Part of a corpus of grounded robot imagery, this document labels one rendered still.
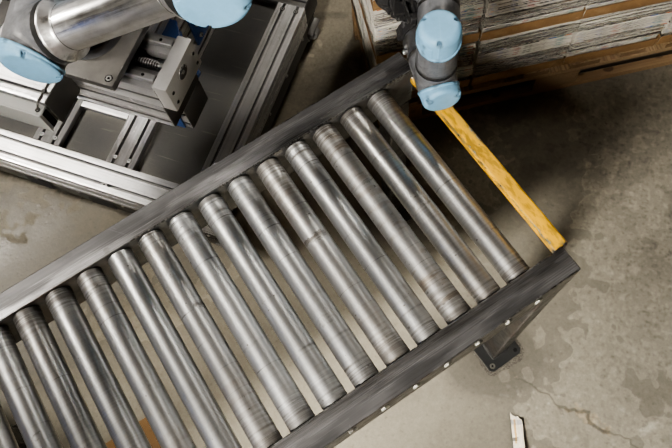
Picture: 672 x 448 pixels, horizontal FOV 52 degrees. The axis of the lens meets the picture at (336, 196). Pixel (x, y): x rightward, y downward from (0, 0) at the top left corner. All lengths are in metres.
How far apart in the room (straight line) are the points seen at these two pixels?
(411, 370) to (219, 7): 0.66
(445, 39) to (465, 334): 0.49
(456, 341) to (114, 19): 0.77
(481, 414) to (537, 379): 0.18
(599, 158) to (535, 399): 0.77
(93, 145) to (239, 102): 0.45
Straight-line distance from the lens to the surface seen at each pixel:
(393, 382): 1.19
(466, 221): 1.28
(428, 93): 1.26
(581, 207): 2.20
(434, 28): 1.18
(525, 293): 1.24
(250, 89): 2.09
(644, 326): 2.15
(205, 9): 1.07
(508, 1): 1.86
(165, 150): 2.08
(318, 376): 1.20
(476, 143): 1.31
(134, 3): 1.15
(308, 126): 1.35
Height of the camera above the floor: 1.98
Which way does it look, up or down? 67 degrees down
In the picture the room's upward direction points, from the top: 11 degrees counter-clockwise
